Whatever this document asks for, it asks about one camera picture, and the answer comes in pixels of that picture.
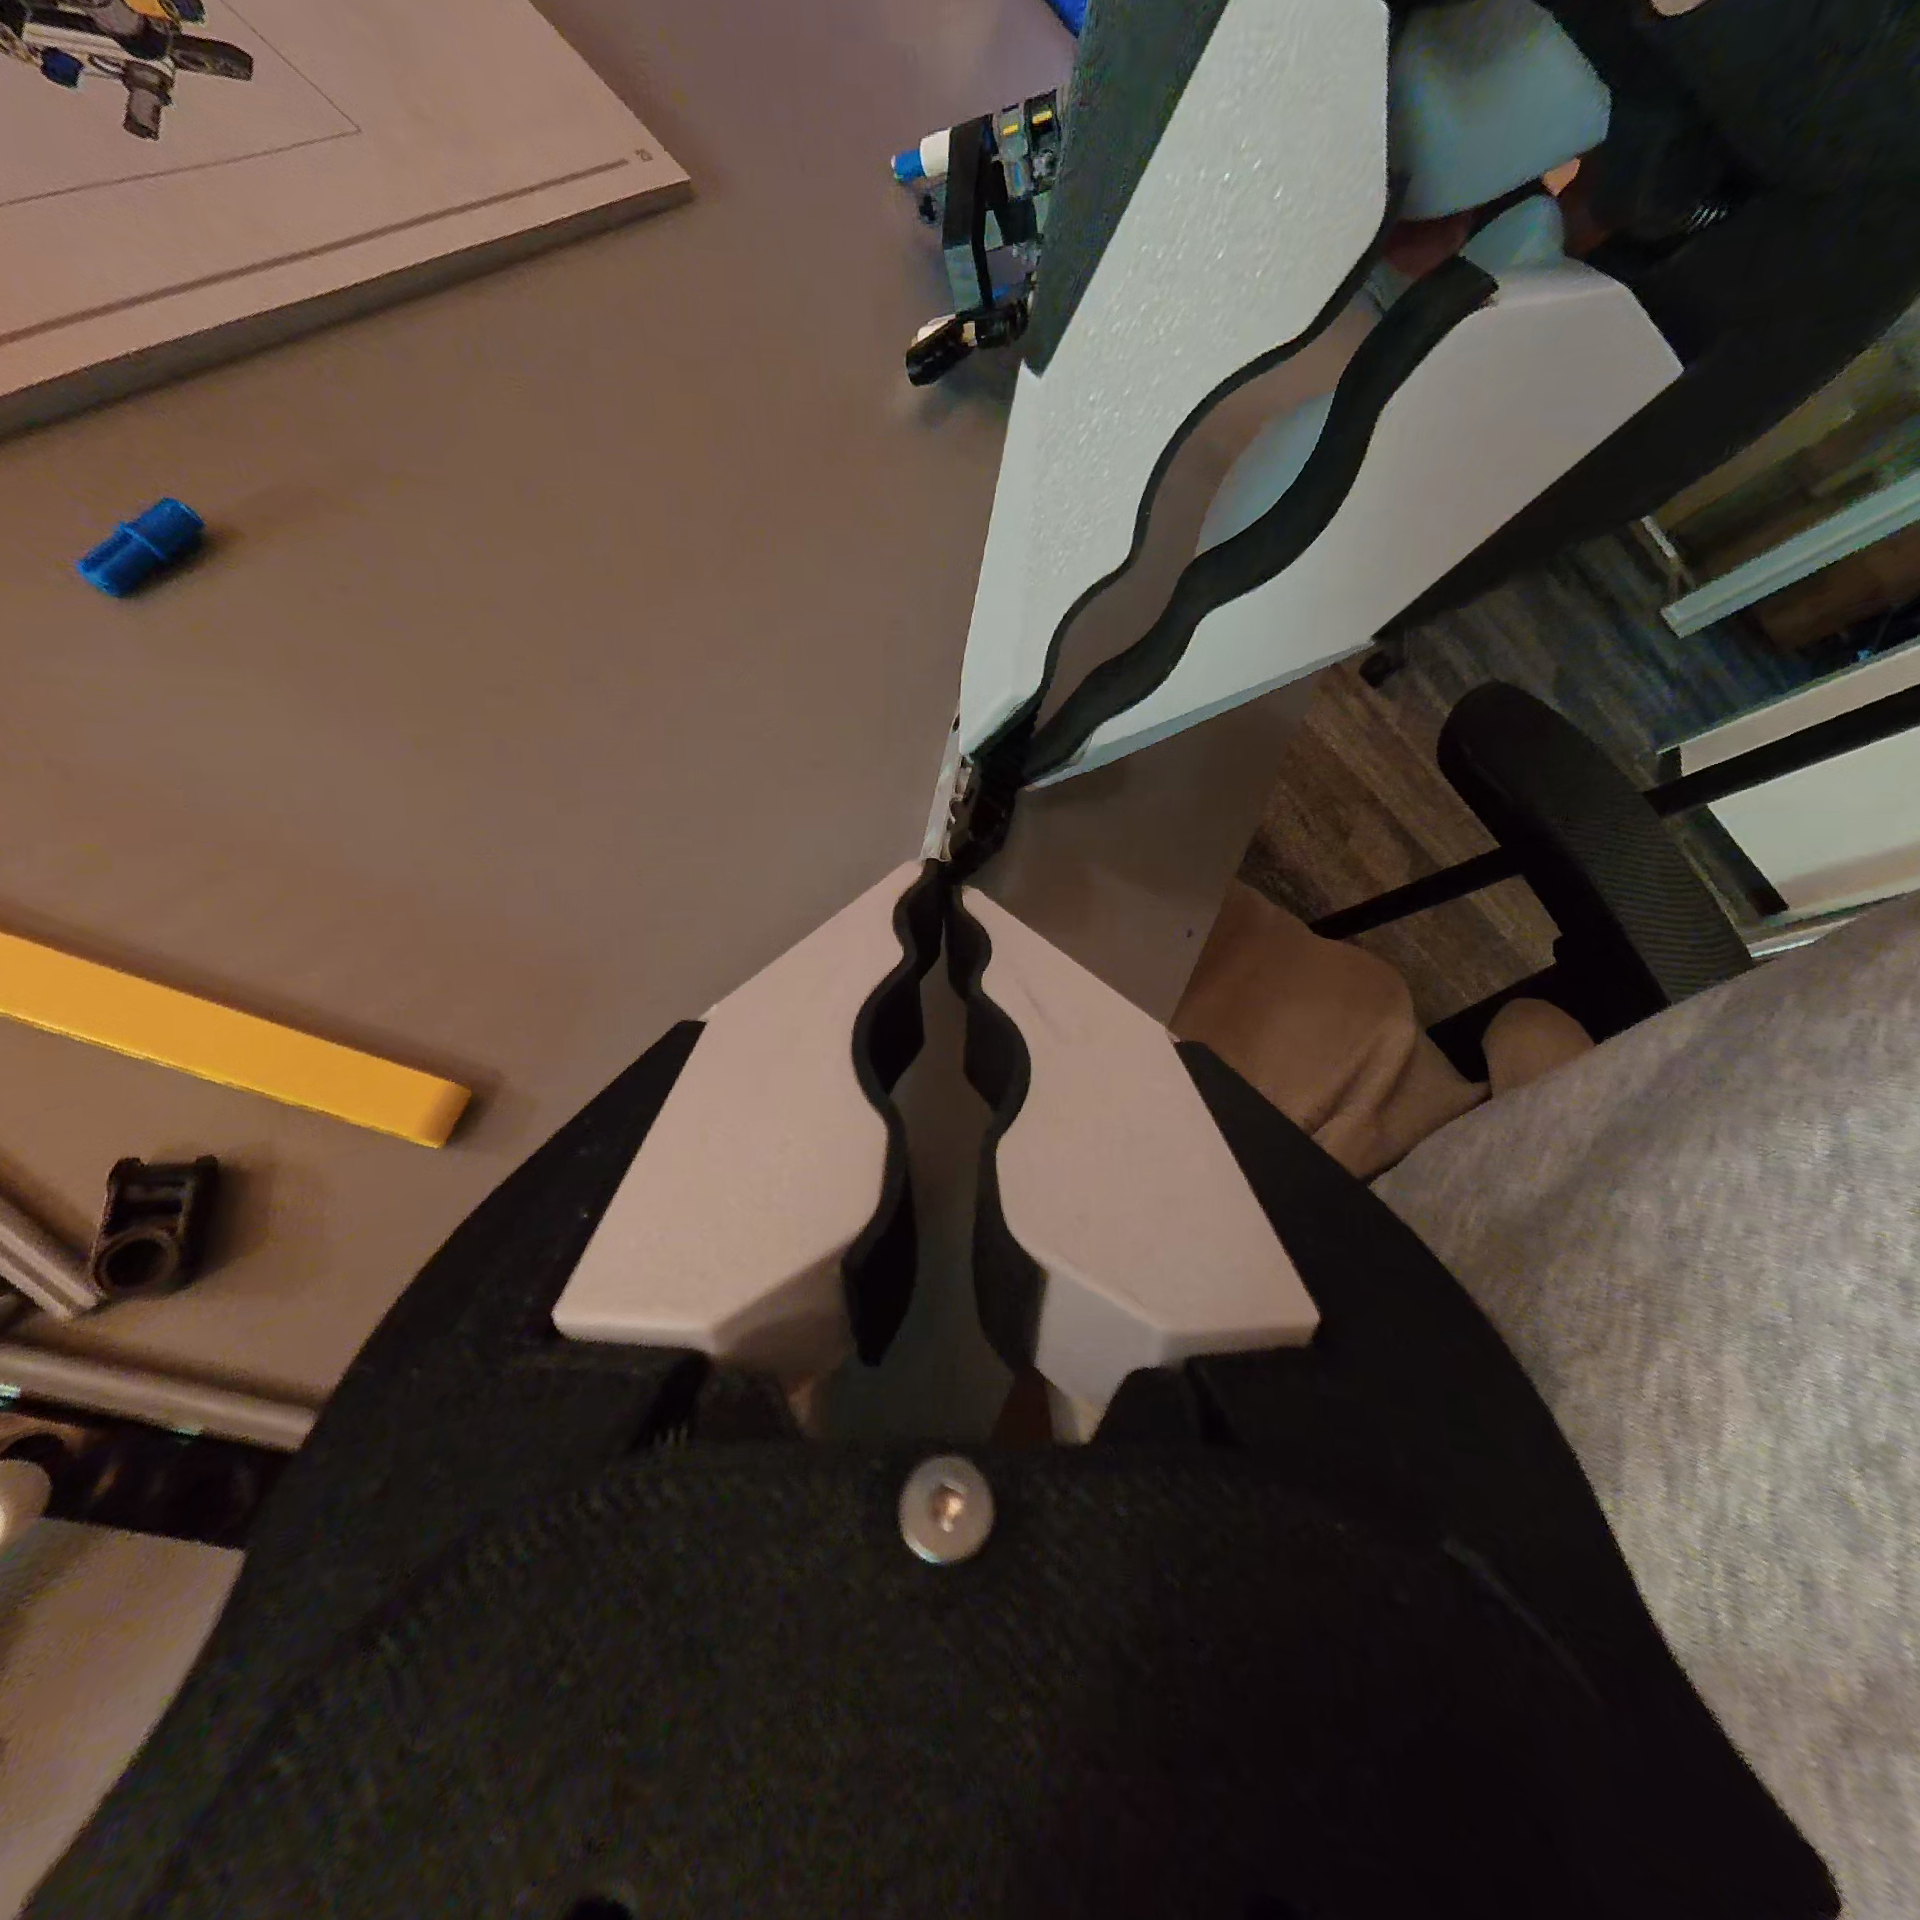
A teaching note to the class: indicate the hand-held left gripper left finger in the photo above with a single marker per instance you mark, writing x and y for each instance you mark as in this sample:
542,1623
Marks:
721,1184

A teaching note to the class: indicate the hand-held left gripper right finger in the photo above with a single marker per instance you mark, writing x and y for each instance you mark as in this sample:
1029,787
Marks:
1156,1214

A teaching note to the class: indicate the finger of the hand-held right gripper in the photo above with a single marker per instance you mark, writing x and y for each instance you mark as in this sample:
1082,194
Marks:
1500,451
1200,301

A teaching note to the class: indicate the small grey black lego piece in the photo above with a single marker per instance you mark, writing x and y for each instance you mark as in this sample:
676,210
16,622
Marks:
967,811

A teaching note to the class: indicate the partly built lego model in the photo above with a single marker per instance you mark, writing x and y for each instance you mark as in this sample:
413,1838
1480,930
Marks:
984,224

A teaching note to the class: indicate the long yellow lego beam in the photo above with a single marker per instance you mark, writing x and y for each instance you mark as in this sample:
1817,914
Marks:
225,1037

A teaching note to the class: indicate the black lego connector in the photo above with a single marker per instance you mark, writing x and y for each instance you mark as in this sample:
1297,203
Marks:
150,1224

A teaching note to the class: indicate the pile of loose lego pieces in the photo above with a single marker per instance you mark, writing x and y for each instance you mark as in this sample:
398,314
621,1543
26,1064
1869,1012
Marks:
150,1388

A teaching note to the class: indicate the grey lego beam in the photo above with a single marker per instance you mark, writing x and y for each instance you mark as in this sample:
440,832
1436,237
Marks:
38,1276

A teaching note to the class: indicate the flat lego instruction booklet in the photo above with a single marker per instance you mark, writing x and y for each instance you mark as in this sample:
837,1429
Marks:
376,196

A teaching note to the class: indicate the blue lego pin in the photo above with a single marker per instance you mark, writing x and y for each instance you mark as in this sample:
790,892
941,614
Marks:
141,543

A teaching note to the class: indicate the black office chair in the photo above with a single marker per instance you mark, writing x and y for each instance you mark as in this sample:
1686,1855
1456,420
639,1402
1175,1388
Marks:
1589,839

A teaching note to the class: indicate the white shelf unit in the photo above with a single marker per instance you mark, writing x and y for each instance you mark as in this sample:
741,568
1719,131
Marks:
1829,780

